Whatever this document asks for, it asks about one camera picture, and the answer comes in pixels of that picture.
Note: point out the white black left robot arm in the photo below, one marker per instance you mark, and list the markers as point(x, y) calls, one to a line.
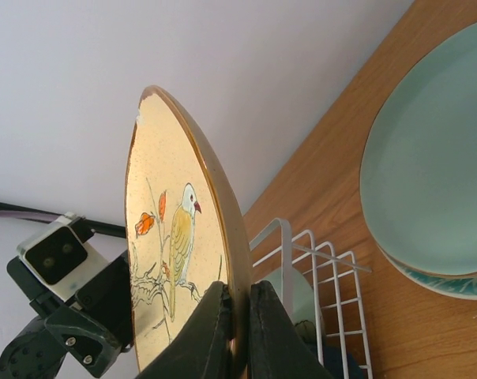
point(34, 353)

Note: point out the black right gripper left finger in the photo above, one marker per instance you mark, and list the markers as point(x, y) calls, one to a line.
point(201, 349)

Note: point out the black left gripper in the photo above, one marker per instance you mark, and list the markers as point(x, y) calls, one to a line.
point(94, 333)

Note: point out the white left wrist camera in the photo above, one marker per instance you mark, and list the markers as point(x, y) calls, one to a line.
point(61, 257)

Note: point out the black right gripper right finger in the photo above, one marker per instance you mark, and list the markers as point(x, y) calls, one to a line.
point(275, 348)

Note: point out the dark blue ceramic mug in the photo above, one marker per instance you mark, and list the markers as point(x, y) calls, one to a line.
point(333, 362)

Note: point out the white wire dish rack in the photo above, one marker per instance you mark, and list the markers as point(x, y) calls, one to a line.
point(334, 277)

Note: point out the beige bird painted plate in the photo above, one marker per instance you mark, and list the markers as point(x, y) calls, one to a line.
point(184, 229)

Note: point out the green floral ceramic bowl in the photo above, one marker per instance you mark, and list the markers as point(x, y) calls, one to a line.
point(303, 308)

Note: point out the plain green plate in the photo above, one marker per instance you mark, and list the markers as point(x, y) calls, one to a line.
point(418, 178)

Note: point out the black enclosure frame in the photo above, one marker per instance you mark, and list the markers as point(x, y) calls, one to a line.
point(41, 216)

